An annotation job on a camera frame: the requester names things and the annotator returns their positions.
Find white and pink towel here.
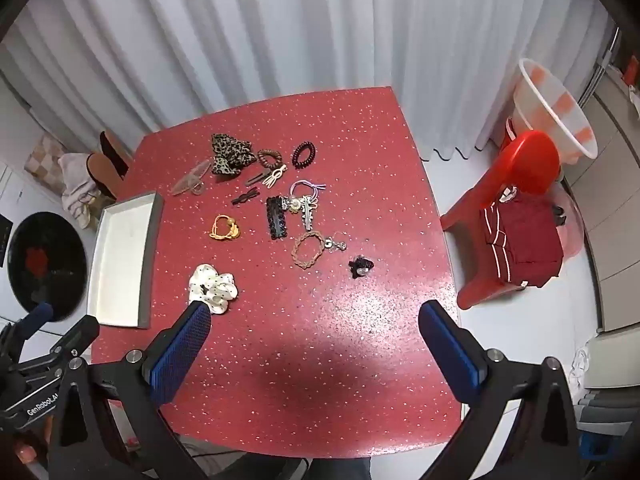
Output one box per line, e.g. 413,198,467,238
57,152,108,231

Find white shallow tray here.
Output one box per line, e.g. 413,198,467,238
86,191,165,330

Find checkered cushion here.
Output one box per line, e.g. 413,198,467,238
25,132,66,181

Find dark red clothing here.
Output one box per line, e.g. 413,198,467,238
479,195,566,288

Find orange hair tie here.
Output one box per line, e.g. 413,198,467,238
209,214,243,241

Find white dotted scrunchie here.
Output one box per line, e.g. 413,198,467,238
187,263,241,316

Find white plastic box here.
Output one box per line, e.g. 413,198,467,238
582,327,640,391

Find black rhinestone hair clip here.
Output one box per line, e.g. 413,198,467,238
265,196,289,240

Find small black hair tie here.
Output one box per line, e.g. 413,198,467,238
349,256,376,279

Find red plastic chair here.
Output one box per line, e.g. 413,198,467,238
440,130,566,310

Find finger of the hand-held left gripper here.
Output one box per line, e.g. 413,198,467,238
20,315,101,376
0,301,55,356

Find cream hair clip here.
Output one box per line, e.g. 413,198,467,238
264,163,288,190

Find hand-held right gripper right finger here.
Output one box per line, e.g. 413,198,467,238
417,301,588,480

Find white curtain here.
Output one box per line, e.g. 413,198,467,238
0,0,621,163

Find purple hair tie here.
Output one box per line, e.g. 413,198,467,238
286,179,327,212

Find silver leaf hair clip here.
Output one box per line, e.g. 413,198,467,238
299,199,319,233

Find person's left hand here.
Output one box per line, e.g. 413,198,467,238
0,422,51,480

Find grey cabinet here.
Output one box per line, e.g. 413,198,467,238
560,25,640,333

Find white washing machine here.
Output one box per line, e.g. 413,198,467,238
0,80,91,326

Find person's dark trousers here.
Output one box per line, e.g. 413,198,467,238
235,455,381,480

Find leopard print hair clip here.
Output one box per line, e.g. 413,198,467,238
209,132,257,177

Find clear hair clip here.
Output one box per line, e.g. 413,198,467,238
172,159,213,196

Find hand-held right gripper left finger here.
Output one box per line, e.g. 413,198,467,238
47,302,213,480

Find white and orange basket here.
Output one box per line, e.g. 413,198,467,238
512,57,599,166

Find dark red spiral hair tie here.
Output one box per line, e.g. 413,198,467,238
291,142,317,170

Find brown braided hair tie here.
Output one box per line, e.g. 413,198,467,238
291,231,326,269

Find black bow hair clip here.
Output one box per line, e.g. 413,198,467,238
230,187,262,207

